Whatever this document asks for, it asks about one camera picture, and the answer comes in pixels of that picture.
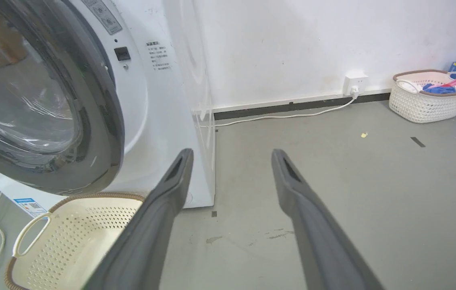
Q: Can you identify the blue garment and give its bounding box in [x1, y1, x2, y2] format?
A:
[422, 83, 456, 95]

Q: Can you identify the pink garment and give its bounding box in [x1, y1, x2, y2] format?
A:
[428, 77, 456, 93]

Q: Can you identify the white front-load washing machine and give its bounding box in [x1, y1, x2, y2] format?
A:
[0, 0, 216, 218]

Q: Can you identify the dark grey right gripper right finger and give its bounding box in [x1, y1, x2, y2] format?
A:
[271, 149, 386, 290]

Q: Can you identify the white power cable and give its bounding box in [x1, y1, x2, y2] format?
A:
[199, 86, 360, 128]

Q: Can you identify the round grey glass washer door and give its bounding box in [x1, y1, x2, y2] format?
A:
[0, 0, 126, 196]

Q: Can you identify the white wall power socket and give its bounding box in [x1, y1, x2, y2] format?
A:
[342, 72, 369, 97]

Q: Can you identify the empty cream laundry basket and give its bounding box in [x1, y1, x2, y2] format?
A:
[4, 192, 146, 290]

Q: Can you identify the white laundry basket with clothes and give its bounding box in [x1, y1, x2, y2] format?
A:
[389, 69, 456, 124]

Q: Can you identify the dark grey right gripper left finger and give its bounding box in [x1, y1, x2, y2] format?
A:
[83, 148, 194, 290]

